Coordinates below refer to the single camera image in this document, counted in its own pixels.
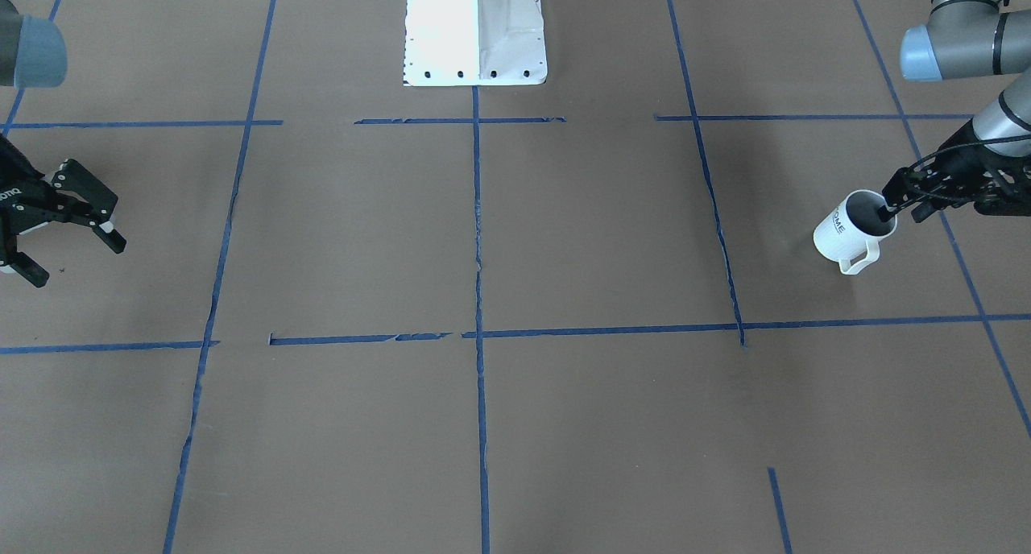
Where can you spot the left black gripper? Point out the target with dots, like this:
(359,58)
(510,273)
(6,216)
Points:
(958,182)

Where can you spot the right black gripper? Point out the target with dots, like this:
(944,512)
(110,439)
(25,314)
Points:
(14,204)

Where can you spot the white ribbed HOME mug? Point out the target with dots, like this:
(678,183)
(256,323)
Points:
(852,233)

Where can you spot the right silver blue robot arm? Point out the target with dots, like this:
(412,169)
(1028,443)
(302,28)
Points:
(34,55)

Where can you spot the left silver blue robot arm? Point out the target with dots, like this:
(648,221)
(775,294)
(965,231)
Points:
(975,38)

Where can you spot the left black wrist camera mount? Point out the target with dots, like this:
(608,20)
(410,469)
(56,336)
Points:
(1002,198)

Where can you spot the white pillar with base plate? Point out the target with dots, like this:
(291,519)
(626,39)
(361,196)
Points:
(474,42)

